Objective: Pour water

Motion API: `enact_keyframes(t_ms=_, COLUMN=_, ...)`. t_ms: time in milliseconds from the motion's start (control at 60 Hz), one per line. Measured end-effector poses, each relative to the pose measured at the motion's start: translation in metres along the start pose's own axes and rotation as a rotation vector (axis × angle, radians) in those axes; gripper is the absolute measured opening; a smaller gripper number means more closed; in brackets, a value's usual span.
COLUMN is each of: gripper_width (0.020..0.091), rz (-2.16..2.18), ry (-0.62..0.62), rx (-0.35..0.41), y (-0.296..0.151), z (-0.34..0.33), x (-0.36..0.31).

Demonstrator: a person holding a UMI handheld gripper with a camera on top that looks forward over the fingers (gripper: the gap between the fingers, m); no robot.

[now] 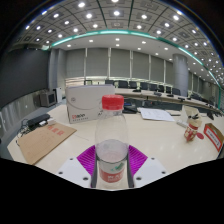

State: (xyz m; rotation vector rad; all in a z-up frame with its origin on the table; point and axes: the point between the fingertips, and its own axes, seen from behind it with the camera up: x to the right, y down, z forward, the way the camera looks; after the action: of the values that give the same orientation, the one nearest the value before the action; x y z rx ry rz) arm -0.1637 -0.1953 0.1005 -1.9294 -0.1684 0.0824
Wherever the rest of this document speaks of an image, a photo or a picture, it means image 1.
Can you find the grey equipment cabinet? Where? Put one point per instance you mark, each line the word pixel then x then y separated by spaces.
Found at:
pixel 48 98

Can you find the group of round ceiling lights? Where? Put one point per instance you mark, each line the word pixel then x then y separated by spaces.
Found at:
pixel 116 13

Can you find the open brown cardboard box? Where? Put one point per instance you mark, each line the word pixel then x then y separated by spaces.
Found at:
pixel 213 135

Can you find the row of black office chairs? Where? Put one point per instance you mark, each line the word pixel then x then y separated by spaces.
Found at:
pixel 133 84

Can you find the brown cardboard sheet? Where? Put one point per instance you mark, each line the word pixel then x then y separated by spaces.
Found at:
pixel 43 141

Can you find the long curved conference desk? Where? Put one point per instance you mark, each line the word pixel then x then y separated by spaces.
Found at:
pixel 156 96

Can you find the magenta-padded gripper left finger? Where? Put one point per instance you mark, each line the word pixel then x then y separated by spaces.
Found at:
pixel 86 160

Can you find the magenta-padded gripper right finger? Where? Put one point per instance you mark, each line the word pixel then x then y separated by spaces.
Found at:
pixel 137 160

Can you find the white printed carton box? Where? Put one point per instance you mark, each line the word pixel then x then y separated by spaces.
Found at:
pixel 85 103

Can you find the beige cardboard box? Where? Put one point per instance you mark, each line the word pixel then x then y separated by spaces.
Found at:
pixel 192 112

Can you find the white printed paper sheet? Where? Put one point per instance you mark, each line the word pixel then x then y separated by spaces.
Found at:
pixel 156 114

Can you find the clear red-capped water bottle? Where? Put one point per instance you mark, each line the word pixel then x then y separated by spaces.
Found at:
pixel 111 146

